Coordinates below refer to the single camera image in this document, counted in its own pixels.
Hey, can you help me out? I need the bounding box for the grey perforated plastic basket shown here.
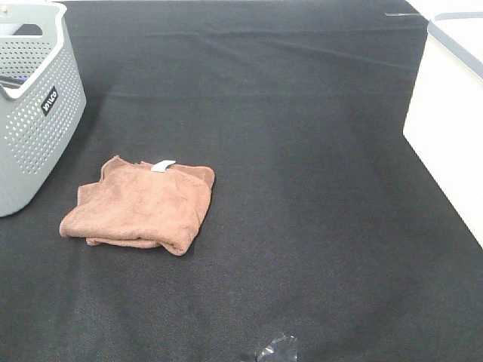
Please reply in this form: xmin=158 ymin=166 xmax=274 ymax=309
xmin=1 ymin=1 xmax=86 ymax=216

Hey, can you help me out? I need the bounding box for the brown towel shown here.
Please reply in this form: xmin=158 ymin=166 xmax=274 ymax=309
xmin=59 ymin=155 xmax=215 ymax=256

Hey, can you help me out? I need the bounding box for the black table cloth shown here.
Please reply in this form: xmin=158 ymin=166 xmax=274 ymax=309
xmin=1 ymin=1 xmax=482 ymax=361

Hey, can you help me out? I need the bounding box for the white box with grey rim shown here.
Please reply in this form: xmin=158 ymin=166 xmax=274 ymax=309
xmin=403 ymin=10 xmax=482 ymax=242

